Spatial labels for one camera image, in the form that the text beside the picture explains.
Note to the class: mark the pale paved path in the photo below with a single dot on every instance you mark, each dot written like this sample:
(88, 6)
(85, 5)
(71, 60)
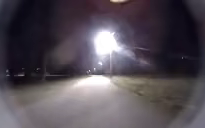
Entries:
(96, 106)

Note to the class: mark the distant pale road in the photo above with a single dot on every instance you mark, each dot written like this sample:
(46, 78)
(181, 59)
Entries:
(56, 75)

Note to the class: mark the dim grass verge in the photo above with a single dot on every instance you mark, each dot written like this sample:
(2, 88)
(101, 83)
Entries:
(156, 90)
(40, 88)

